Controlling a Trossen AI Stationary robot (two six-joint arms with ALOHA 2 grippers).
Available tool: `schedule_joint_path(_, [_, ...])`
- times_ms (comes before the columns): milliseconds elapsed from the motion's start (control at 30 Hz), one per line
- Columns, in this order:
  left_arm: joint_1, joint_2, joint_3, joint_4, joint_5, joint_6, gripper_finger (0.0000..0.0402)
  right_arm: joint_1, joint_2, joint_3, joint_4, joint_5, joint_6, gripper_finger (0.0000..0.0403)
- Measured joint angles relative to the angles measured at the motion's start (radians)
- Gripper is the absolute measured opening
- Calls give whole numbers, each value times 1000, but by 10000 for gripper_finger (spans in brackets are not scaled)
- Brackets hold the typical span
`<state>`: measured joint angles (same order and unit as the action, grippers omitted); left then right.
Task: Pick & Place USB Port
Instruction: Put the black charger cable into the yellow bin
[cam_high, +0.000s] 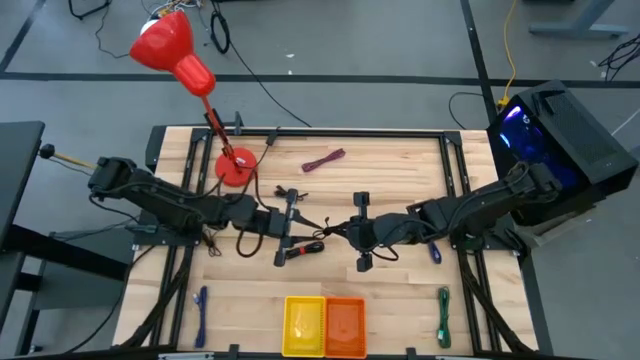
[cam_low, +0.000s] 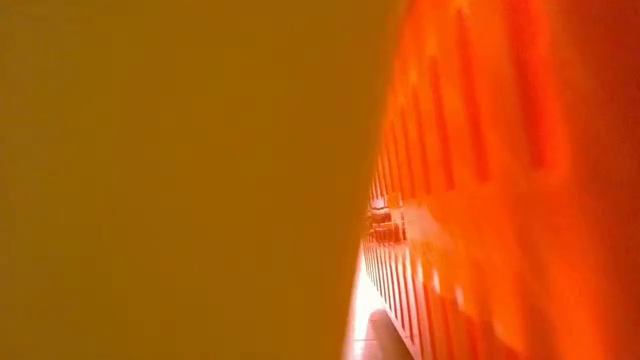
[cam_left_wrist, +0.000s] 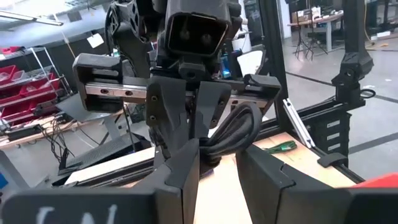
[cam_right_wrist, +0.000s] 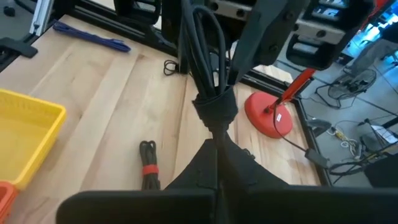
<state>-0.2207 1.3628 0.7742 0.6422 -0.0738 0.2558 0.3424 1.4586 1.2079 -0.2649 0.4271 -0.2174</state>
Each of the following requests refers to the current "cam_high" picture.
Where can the black knob yellow stick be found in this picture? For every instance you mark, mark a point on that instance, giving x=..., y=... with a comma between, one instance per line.
x=46, y=151

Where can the yellow plastic basket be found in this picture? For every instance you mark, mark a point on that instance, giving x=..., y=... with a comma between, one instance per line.
x=303, y=327

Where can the red desk lamp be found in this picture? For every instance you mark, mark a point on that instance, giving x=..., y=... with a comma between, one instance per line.
x=172, y=47

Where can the orange plastic basket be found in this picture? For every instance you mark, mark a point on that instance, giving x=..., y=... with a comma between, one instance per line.
x=345, y=327

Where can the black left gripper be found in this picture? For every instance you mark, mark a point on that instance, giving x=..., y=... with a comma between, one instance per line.
x=287, y=225

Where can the black computer case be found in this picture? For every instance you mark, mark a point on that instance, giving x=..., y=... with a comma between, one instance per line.
x=575, y=135

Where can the grey desk leg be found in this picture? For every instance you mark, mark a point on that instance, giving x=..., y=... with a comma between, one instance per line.
x=580, y=27

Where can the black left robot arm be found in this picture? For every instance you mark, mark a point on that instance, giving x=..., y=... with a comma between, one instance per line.
x=165, y=202

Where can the black desk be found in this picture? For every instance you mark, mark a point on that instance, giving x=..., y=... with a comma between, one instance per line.
x=17, y=165

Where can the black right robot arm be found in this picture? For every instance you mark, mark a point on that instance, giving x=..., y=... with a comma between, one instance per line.
x=465, y=210

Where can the white round object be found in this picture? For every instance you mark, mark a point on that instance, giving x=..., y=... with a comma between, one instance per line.
x=146, y=26

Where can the grey computer stand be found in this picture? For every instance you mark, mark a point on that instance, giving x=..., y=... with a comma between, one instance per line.
x=555, y=231

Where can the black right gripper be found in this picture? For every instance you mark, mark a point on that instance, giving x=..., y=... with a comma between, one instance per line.
x=364, y=232

